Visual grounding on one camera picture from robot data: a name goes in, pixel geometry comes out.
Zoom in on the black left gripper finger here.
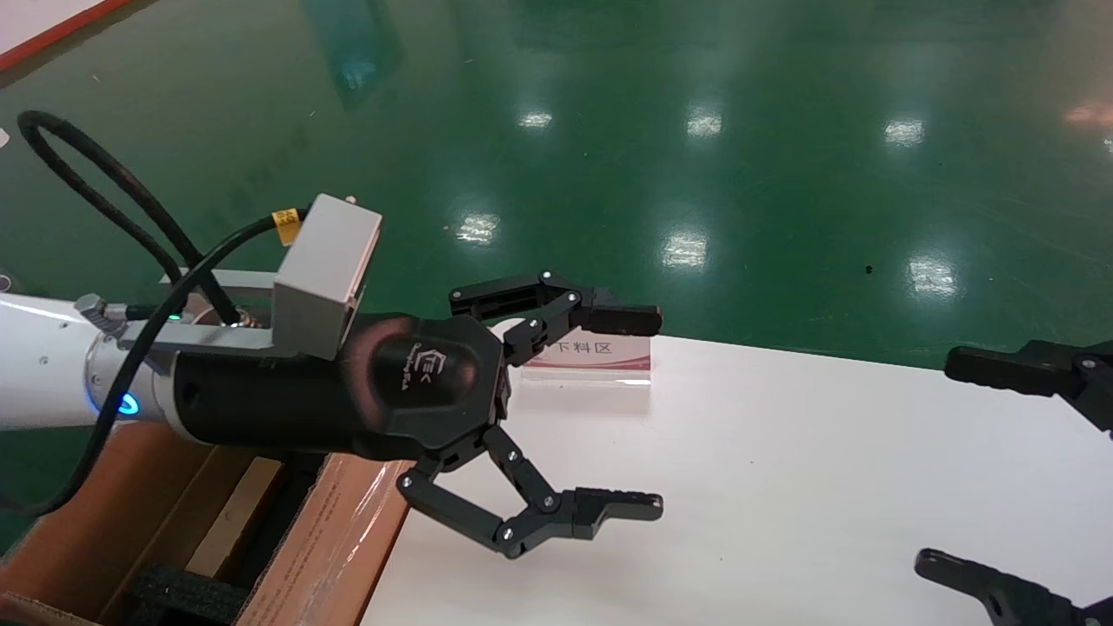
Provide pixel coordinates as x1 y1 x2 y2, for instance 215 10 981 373
450 270 663 368
397 424 665 560

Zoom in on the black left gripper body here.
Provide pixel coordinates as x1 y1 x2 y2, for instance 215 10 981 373
170 313 511 463

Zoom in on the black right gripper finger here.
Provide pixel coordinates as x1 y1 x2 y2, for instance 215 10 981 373
944 339 1113 433
913 548 1113 626

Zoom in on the large cardboard box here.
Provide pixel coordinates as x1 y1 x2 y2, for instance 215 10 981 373
0 422 415 626

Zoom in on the clear acrylic sign holder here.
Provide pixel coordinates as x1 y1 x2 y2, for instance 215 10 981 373
494 318 653 389

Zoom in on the black foam padding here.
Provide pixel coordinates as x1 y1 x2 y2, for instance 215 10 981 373
130 563 251 626

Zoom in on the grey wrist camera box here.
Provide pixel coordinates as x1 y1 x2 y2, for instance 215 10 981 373
161 193 385 362

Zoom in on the black cable with yellow tag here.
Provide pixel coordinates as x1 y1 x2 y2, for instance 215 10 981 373
0 207 305 520

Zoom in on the thick black cable loop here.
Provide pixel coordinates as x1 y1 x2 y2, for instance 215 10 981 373
17 110 244 330

